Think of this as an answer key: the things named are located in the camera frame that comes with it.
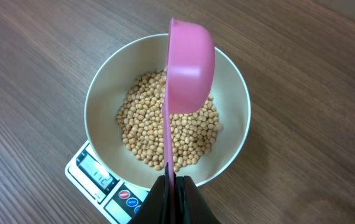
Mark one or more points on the white digital kitchen scale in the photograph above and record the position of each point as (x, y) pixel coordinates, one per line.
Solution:
(114, 199)

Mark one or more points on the white bowl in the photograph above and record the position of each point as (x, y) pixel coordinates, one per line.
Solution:
(114, 79)

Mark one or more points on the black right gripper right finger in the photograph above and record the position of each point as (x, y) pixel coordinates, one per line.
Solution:
(190, 206)

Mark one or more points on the pink plastic measuring scoop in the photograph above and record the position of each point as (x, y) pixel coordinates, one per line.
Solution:
(190, 70)

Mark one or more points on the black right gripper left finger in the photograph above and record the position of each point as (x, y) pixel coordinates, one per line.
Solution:
(154, 209)

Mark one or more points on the soybeans in white bowl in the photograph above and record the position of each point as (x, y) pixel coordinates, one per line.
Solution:
(141, 121)

